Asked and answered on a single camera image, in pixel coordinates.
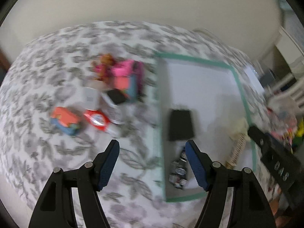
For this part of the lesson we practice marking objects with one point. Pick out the gold black patterned hair clip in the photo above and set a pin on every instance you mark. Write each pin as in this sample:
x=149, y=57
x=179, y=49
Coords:
x=240, y=140

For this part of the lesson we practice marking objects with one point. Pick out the floral grey white blanket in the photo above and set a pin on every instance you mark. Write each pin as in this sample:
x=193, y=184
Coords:
x=51, y=71

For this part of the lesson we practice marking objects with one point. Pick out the white usb charger cube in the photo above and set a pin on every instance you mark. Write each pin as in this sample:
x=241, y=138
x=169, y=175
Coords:
x=90, y=98

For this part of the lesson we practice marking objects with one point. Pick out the pink kids watch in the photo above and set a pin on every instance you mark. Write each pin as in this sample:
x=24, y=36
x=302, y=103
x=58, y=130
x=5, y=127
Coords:
x=122, y=68

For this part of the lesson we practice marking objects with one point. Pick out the black toy car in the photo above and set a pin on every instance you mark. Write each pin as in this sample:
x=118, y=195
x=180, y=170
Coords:
x=179, y=171

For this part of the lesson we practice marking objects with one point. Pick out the brown pink puppy figurine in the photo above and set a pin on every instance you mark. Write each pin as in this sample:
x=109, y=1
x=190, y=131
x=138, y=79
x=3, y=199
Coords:
x=102, y=67

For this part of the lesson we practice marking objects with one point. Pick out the colourful toy pile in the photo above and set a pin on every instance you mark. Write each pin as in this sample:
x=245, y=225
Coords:
x=287, y=128

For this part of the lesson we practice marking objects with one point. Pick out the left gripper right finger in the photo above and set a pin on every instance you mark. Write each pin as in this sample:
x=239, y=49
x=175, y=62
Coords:
x=250, y=207

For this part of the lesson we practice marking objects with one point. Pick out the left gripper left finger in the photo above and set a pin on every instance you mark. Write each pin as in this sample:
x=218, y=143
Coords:
x=55, y=208

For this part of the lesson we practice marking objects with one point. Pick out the black power adapter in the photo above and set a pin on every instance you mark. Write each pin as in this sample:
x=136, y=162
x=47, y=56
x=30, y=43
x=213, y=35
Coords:
x=180, y=125

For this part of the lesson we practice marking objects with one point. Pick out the red white small bottle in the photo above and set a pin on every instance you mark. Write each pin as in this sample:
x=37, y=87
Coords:
x=101, y=122

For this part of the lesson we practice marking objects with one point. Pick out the cream plastic hair claw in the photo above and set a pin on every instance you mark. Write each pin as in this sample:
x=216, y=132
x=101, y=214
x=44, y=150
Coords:
x=239, y=129

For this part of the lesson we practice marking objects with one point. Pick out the white wooden shelf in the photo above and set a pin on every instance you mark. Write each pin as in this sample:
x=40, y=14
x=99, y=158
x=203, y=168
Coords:
x=291, y=52

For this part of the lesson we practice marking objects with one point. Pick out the orange blue toy block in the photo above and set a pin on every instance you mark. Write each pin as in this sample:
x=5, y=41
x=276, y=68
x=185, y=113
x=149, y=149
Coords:
x=66, y=121

